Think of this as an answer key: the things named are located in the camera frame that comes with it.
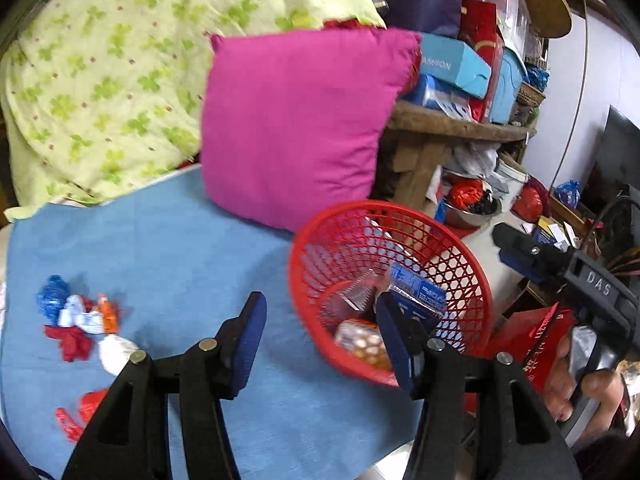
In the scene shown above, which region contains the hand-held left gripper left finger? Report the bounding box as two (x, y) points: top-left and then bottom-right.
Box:
(60, 291), (268, 480)

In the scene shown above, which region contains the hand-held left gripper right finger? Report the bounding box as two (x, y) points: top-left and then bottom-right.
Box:
(376, 292), (583, 480)

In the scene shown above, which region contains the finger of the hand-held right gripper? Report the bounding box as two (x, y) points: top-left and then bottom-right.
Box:
(492, 222), (572, 287)

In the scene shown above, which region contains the red plastic mesh basket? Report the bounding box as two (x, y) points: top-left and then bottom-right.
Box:
(288, 200), (493, 388)

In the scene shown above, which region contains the white paper ball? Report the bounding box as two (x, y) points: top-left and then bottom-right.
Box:
(98, 335), (139, 376)

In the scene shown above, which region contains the orange snack wrapper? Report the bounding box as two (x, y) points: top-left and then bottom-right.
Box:
(97, 294), (122, 336)

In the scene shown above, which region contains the red plastic scrap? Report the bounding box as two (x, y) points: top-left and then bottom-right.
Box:
(43, 324), (94, 364)

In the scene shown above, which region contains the person's right hand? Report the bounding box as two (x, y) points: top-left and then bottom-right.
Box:
(542, 335), (628, 443)

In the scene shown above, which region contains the white bed sheet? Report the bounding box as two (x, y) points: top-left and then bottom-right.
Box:
(442, 209), (523, 313)

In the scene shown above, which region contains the orange printed snack packet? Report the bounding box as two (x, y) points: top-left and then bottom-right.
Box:
(333, 318), (395, 372)

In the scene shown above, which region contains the dark red plastic bag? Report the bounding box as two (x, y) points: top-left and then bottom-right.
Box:
(514, 176), (551, 224)

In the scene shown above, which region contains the blue cardboard packet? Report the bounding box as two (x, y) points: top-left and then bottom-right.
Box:
(386, 261), (447, 333)

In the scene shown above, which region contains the metal bowl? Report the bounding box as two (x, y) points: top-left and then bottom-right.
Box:
(441, 195), (503, 231)

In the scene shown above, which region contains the clear plastic wrapper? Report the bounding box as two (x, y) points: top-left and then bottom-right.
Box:
(324, 269), (378, 322)

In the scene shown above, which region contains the small blue plastic bag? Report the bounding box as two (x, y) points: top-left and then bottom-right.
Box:
(554, 179), (582, 209)

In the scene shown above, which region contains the white plastic bucket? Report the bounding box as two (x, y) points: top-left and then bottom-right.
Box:
(492, 156), (529, 197)

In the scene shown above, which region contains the red paper bag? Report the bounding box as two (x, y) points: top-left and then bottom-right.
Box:
(480, 304), (577, 396)

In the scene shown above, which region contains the grey plastic bag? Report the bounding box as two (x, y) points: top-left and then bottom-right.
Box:
(449, 141), (501, 177)

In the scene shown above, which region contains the blue cloth mat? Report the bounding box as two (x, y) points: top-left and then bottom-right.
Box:
(0, 164), (428, 480)

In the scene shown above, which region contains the black television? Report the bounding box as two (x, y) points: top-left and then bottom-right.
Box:
(581, 105), (640, 223)

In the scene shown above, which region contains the wooden bench shelf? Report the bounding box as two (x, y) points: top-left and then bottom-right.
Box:
(377, 99), (537, 213)

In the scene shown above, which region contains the wicker basket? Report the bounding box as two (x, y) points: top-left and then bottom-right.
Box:
(514, 82), (547, 110)

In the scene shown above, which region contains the teal cardboard box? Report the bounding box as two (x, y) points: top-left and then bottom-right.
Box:
(491, 47), (528, 126)

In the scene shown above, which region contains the blue white plastic packet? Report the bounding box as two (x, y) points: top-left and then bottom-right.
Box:
(402, 74), (473, 122)

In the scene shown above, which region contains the light blue cardboard box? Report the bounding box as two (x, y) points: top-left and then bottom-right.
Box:
(417, 31), (493, 101)

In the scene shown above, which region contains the magenta pillow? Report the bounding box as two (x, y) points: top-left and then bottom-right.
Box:
(199, 26), (423, 233)

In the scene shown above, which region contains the red gift box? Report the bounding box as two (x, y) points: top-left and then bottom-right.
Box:
(459, 0), (505, 122)

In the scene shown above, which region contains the red cloth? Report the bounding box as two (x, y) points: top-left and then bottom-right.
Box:
(322, 17), (368, 32)

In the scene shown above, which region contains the green floral quilt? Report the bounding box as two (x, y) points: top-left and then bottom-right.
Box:
(0, 0), (388, 208)

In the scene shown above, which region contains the black cable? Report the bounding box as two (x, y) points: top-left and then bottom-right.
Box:
(584, 194), (640, 273)

